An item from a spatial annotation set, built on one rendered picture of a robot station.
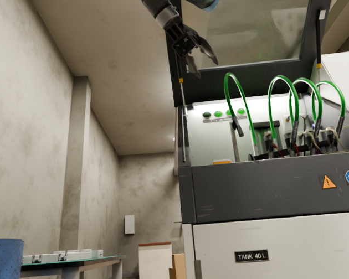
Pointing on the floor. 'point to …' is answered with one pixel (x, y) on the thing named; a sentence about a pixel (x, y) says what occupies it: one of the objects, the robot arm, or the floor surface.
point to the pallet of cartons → (178, 267)
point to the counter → (155, 260)
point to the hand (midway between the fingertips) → (208, 68)
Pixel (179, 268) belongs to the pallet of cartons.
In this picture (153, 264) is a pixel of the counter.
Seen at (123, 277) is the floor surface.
